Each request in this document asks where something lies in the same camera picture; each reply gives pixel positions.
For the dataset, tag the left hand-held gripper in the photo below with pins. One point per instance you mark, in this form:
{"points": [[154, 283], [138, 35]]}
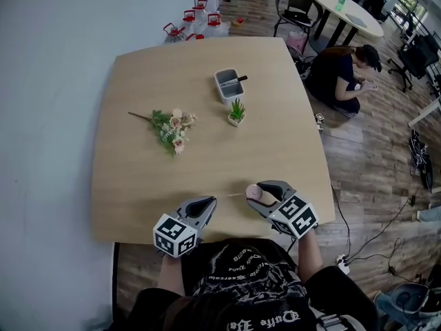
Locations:
{"points": [[174, 234]]}

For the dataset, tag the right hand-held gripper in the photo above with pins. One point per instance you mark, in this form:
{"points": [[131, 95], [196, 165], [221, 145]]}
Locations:
{"points": [[296, 216]]}

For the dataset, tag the pink round tape measure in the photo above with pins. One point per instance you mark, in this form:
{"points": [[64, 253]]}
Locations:
{"points": [[254, 191]]}

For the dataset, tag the person's left forearm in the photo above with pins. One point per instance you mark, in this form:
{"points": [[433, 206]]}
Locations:
{"points": [[170, 274]]}

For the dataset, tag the person's right forearm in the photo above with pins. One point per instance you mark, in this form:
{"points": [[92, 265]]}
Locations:
{"points": [[308, 257]]}

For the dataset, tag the person's black printed shirt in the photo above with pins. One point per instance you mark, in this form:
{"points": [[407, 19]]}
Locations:
{"points": [[248, 274]]}

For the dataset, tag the artificial pink flower bouquet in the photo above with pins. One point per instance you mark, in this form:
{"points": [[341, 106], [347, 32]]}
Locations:
{"points": [[174, 128]]}

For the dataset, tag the small potted green plant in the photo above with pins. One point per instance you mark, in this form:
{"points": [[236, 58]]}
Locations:
{"points": [[237, 116]]}

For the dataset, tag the small black white device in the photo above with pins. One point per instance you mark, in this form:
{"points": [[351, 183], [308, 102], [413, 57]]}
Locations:
{"points": [[320, 121]]}

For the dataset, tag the white power strip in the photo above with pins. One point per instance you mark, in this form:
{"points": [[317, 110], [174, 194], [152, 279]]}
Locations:
{"points": [[342, 264]]}

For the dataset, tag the grey white divided container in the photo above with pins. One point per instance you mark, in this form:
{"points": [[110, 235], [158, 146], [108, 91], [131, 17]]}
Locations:
{"points": [[229, 91]]}

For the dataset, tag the pink bag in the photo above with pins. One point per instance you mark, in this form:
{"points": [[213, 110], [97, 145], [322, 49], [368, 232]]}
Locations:
{"points": [[297, 41]]}

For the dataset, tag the long white-legged desk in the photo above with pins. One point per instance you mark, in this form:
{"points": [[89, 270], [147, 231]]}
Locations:
{"points": [[425, 110]]}

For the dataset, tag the small red object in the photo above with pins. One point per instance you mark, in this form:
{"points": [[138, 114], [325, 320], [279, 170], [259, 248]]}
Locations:
{"points": [[238, 21]]}

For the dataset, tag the grey laptop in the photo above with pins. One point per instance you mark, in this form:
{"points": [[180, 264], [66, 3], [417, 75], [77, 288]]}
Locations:
{"points": [[356, 20]]}

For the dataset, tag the black chair near round table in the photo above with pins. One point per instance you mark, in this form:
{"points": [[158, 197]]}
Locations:
{"points": [[298, 0]]}

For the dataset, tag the black office chair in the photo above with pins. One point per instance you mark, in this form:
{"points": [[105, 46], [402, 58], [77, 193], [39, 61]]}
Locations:
{"points": [[415, 59], [376, 2]]}

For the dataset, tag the round white table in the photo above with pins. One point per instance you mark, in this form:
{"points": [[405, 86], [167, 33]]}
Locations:
{"points": [[361, 12]]}

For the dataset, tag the green plastic bottle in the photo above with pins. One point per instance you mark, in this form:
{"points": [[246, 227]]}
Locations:
{"points": [[341, 2]]}

